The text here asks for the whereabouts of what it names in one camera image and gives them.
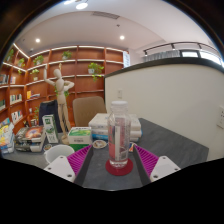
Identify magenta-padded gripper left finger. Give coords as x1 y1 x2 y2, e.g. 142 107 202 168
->
43 144 95 187

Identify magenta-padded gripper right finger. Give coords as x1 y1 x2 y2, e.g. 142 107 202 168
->
132 144 182 187

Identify clear plastic water bottle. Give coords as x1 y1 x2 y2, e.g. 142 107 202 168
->
107 100 132 169

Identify yellow striped white mug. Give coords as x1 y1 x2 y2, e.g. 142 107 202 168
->
43 143 76 165

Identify green white small box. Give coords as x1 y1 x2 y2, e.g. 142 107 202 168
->
67 126 93 152

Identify flat round red coaster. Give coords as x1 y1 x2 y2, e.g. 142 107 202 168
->
105 157 134 177

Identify dark blue chair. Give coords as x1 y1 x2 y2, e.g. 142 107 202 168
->
38 99 63 134

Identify colourful book stack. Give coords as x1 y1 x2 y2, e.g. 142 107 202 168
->
0 117 16 155

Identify tan chair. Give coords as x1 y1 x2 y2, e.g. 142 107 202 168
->
72 95 108 128

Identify wooden artist mannequin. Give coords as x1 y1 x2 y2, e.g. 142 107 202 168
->
43 63 76 145

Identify orange wooden shelf unit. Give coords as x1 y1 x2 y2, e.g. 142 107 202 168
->
0 42 131 134

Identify grey curtain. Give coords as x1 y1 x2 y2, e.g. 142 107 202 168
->
143 49 183 64

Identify ceiling air vent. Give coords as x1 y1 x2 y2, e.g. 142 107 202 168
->
92 10 120 20

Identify ceiling lights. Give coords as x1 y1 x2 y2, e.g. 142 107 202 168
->
34 0 126 44

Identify white wall outlet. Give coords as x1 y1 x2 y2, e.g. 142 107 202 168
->
216 105 224 129

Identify black curtain rail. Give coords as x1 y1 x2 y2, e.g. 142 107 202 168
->
143 41 221 56

